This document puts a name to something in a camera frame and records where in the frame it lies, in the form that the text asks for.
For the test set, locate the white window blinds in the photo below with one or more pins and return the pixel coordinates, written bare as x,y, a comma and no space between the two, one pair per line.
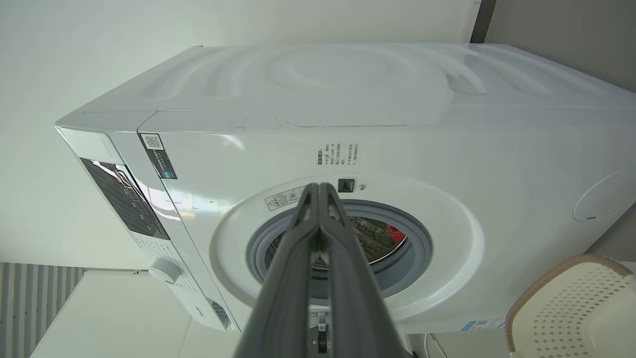
35,308

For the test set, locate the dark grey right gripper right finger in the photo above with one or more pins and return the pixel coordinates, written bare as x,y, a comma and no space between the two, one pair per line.
355,308

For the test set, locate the red garment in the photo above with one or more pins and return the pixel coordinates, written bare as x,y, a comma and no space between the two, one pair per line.
394,232

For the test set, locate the cream perforated laundry basket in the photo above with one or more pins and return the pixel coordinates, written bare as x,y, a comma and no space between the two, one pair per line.
576,313

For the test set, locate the black glossy control display panel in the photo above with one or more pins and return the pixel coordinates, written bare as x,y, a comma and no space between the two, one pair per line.
124,199

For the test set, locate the white washing machine dial knob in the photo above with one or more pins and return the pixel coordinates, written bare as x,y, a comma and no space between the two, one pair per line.
164,271

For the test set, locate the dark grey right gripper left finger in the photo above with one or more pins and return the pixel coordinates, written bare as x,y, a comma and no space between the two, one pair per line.
283,298

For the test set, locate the grey rubber door gasket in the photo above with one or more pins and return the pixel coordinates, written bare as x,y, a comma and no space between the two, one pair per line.
417,253

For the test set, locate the stainless steel washing machine drum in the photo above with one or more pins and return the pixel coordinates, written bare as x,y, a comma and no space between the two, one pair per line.
392,251

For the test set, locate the white front-load washing machine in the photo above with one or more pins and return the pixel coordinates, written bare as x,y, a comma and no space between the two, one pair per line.
447,129

